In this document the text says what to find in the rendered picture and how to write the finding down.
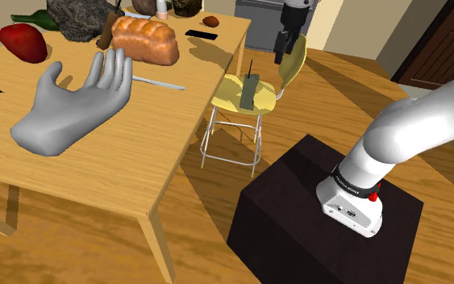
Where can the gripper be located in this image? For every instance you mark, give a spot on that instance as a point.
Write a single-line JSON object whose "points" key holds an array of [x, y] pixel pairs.
{"points": [[294, 17]]}

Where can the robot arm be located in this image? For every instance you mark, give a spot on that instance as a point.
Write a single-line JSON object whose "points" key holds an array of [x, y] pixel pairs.
{"points": [[403, 129]]}

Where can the grey cabinet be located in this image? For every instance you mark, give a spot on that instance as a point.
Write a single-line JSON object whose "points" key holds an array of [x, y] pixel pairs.
{"points": [[258, 23]]}

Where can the green walkie-talkie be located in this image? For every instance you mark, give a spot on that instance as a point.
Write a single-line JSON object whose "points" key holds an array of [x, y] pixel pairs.
{"points": [[249, 94]]}

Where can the yellow chair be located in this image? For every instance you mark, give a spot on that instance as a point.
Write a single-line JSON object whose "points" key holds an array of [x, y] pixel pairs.
{"points": [[230, 94]]}

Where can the black phone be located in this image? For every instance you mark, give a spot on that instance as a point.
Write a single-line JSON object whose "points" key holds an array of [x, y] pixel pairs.
{"points": [[201, 34]]}

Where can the small dark rough rock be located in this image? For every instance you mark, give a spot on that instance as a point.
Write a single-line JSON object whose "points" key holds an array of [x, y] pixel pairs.
{"points": [[187, 7]]}

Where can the white and pink bottle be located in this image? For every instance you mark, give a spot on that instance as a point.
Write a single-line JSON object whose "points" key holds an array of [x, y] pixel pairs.
{"points": [[161, 10]]}

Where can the long silver utensil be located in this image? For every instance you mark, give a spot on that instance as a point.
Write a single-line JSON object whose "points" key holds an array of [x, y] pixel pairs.
{"points": [[159, 83]]}

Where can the brown bread loaf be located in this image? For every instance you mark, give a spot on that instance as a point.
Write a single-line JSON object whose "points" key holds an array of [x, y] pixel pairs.
{"points": [[146, 39]]}

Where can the brown round pot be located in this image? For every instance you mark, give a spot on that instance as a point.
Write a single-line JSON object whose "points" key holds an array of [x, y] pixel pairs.
{"points": [[144, 6]]}

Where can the silver knife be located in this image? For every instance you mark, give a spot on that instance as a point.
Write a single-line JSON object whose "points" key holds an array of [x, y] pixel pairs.
{"points": [[138, 15]]}

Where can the dark brown door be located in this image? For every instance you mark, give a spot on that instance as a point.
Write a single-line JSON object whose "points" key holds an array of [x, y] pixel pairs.
{"points": [[446, 47]]}

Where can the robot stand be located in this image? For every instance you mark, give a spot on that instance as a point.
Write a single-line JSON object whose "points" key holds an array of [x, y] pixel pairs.
{"points": [[289, 220]]}

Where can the brown upright block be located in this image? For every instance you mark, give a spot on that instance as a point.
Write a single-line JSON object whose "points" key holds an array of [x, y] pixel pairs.
{"points": [[104, 33]]}

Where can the light wooden table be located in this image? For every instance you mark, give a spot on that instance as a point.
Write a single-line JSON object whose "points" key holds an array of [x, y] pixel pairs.
{"points": [[132, 141]]}

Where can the large dark grey rock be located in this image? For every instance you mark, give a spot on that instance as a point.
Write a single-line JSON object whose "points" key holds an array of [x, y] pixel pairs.
{"points": [[79, 17]]}

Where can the grey hand figure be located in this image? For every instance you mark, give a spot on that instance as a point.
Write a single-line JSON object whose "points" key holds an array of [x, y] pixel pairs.
{"points": [[69, 110]]}

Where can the green glass bottle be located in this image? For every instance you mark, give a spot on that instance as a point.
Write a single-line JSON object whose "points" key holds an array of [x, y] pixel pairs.
{"points": [[38, 19]]}

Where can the red apple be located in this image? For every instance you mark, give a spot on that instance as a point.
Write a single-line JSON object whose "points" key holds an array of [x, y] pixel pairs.
{"points": [[24, 41]]}

